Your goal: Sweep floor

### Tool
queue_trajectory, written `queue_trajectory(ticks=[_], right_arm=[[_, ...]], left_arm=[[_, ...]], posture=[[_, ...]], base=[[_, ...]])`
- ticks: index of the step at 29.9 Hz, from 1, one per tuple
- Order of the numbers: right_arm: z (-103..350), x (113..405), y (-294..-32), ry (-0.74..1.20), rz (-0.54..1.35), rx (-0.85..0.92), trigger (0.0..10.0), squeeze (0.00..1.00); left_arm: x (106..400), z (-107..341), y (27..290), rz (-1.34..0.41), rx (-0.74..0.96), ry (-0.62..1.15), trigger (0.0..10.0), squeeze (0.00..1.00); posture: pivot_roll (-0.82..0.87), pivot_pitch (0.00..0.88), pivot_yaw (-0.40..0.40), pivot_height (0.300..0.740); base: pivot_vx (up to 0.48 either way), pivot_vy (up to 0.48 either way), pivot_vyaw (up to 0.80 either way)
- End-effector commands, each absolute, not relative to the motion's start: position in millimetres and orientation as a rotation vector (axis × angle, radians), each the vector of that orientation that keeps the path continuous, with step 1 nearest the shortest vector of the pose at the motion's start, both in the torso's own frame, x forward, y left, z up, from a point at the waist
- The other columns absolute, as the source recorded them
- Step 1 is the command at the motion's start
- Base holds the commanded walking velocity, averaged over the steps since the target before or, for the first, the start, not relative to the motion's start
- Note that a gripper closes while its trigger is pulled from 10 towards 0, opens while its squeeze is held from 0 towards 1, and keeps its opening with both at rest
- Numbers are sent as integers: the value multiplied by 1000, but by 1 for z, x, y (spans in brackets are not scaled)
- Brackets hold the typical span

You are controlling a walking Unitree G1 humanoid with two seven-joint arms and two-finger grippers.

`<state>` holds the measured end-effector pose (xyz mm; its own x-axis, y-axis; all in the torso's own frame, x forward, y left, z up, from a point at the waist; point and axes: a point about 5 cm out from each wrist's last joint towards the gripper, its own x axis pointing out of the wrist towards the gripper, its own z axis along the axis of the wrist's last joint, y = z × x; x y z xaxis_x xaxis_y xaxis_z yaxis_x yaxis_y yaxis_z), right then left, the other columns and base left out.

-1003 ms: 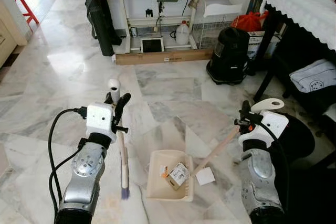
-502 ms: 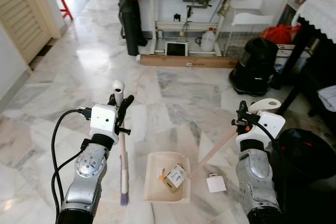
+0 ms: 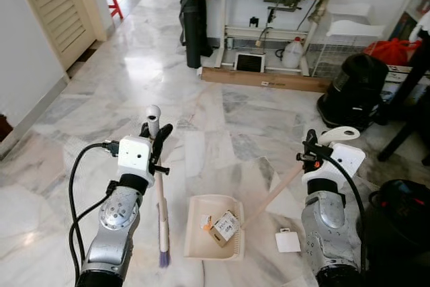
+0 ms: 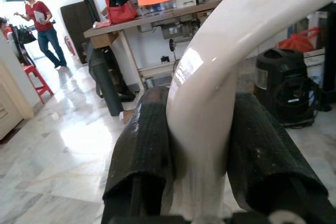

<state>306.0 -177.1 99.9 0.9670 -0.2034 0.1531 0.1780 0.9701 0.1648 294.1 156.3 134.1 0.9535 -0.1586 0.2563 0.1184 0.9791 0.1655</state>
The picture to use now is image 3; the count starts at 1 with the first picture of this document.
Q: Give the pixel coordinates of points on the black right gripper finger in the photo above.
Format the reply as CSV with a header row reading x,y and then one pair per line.
x,y
311,142

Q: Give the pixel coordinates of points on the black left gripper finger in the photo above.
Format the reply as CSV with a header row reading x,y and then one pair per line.
x,y
162,142
144,131

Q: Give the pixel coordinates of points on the beige broom with purple bristles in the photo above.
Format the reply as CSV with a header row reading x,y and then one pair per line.
x,y
163,233

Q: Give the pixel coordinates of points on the small box with white label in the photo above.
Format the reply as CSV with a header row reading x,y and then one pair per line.
x,y
225,226

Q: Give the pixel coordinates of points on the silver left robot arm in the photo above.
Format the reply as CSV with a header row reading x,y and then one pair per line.
x,y
119,216

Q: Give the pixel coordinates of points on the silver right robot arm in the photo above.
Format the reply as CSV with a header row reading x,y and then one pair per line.
x,y
326,223

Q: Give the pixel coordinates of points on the long wooden board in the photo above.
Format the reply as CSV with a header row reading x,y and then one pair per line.
x,y
269,80

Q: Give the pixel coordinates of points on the white paper card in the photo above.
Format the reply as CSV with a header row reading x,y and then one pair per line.
x,y
287,241

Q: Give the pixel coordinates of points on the white plastic jug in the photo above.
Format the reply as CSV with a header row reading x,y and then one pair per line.
x,y
292,55

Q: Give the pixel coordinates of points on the white framed tablet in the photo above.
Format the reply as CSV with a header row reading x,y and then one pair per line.
x,y
250,62

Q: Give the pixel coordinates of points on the white printed cardboard box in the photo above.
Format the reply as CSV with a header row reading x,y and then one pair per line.
x,y
398,78

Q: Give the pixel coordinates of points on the tall black rolled bag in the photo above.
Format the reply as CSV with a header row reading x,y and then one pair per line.
x,y
195,28

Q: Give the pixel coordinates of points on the black furniture legs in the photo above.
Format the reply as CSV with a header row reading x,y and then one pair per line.
x,y
416,85

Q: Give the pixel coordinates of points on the red plastic bag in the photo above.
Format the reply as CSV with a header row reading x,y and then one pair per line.
x,y
393,52

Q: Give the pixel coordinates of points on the beige louvre door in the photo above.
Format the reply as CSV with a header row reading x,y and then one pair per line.
x,y
57,11

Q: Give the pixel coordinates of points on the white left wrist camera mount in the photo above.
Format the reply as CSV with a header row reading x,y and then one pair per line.
x,y
134,156

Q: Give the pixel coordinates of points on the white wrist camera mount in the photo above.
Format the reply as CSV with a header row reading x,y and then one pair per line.
x,y
349,159
134,156

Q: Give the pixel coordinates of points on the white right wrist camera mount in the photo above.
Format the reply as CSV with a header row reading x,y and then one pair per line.
x,y
349,159

